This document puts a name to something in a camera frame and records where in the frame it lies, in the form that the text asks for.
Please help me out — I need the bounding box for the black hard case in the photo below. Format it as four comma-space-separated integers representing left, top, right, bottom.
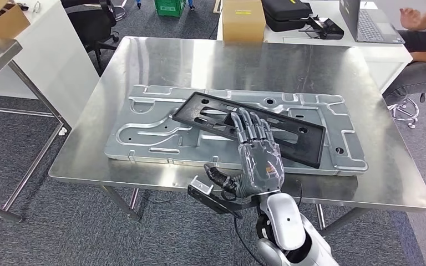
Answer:
261, 0, 313, 33

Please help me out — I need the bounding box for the black office chair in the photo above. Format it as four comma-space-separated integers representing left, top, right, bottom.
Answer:
60, 0, 120, 76

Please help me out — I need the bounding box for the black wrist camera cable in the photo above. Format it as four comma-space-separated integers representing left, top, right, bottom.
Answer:
233, 216, 265, 266

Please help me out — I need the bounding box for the stainless steel workbench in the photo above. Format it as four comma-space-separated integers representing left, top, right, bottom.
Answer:
48, 35, 426, 238

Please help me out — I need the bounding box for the green plastic crate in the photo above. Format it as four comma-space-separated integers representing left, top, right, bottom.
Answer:
154, 0, 187, 17

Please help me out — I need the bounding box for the closed cardboard box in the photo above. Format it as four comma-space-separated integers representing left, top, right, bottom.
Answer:
222, 0, 267, 43

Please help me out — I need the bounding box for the chrome stool base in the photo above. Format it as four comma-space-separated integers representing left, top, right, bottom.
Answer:
387, 97, 419, 129

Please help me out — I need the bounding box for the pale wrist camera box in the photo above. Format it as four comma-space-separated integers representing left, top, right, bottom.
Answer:
189, 175, 215, 196

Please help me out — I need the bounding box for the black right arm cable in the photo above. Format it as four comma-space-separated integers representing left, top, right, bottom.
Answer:
295, 180, 304, 206

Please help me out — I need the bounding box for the black plastic panel part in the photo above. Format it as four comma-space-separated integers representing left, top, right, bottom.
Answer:
171, 91, 327, 169

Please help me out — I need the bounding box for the person's hand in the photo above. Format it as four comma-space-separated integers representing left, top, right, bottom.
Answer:
399, 7, 423, 31

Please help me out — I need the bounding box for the grey laptop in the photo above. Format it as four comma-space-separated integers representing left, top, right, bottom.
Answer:
339, 0, 406, 45

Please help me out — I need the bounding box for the long white desk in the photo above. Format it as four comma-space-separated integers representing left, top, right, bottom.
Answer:
216, 0, 413, 93

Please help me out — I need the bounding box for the open cardboard box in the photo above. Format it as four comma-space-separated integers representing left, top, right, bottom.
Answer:
0, 0, 31, 39

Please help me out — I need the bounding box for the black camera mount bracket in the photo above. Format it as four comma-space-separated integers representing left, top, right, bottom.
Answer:
187, 185, 261, 216

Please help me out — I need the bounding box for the white cabinet desk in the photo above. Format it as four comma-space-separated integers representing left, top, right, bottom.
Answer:
0, 0, 100, 127

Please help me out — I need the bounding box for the black handheld device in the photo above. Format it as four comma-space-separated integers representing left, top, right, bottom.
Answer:
299, 15, 345, 40

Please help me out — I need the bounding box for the person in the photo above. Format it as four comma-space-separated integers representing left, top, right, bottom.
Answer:
382, 0, 426, 107

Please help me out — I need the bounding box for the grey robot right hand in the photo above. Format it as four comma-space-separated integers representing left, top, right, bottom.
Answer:
202, 107, 285, 201

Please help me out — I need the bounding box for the stamped silver metal plate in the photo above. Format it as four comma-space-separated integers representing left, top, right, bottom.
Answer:
104, 84, 369, 176

